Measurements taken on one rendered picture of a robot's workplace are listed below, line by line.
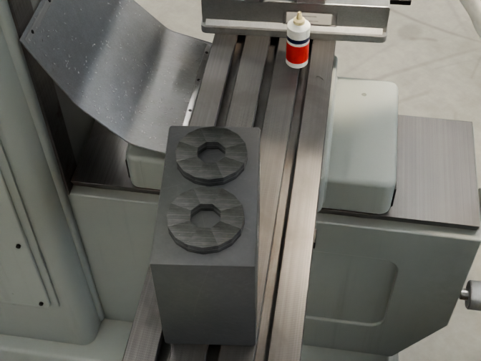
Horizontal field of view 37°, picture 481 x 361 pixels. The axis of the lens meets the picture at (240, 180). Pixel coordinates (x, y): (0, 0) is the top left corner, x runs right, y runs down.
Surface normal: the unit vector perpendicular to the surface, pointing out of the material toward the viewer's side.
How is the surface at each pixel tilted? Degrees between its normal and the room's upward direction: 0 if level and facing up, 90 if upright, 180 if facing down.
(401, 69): 0
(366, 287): 90
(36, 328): 79
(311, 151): 0
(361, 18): 90
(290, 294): 0
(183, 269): 90
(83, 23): 64
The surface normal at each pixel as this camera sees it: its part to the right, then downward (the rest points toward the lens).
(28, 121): 0.73, 0.50
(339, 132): -0.01, -0.65
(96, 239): -0.15, 0.75
